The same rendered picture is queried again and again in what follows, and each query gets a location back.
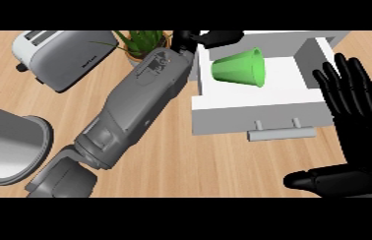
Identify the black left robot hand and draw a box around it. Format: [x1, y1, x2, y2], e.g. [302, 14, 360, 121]
[171, 30, 245, 57]

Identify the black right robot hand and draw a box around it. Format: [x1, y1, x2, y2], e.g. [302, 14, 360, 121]
[282, 52, 372, 199]

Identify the white open drawer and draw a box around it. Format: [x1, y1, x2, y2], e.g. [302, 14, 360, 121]
[190, 36, 336, 136]

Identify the green potted plant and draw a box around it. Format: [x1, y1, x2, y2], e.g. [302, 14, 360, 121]
[88, 30, 174, 68]

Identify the white cabinet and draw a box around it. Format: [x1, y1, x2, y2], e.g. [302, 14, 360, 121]
[187, 30, 351, 83]

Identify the grey drawer handle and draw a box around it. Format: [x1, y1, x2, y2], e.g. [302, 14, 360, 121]
[246, 117, 317, 143]

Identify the grey round pot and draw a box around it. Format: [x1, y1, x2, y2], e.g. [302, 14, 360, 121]
[0, 109, 54, 187]

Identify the green cup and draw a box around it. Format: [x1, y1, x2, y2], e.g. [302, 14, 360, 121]
[211, 46, 267, 89]

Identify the silver toaster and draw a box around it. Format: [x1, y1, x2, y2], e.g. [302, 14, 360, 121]
[10, 30, 121, 94]

